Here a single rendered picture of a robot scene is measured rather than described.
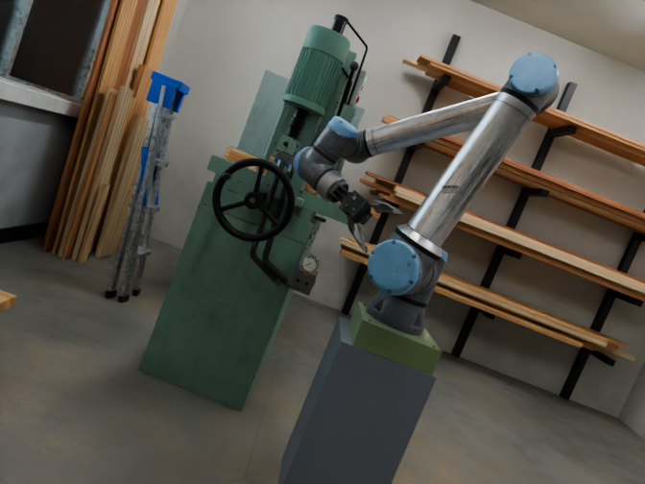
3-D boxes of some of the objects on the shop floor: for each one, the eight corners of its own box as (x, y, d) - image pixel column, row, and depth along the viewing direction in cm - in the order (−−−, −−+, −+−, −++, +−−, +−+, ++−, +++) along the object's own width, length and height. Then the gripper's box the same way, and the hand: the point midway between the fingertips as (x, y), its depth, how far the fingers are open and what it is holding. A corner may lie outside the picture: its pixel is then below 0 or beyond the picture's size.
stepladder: (95, 296, 278) (148, 67, 266) (115, 287, 304) (164, 78, 291) (126, 304, 278) (180, 76, 266) (143, 295, 303) (193, 86, 291)
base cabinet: (135, 370, 214) (197, 202, 206) (181, 332, 272) (230, 200, 264) (241, 413, 213) (306, 246, 206) (265, 366, 271) (316, 233, 263)
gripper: (309, 210, 159) (355, 254, 151) (354, 160, 158) (403, 202, 150) (319, 218, 167) (363, 260, 159) (363, 170, 166) (409, 210, 158)
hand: (385, 234), depth 157 cm, fingers open, 14 cm apart
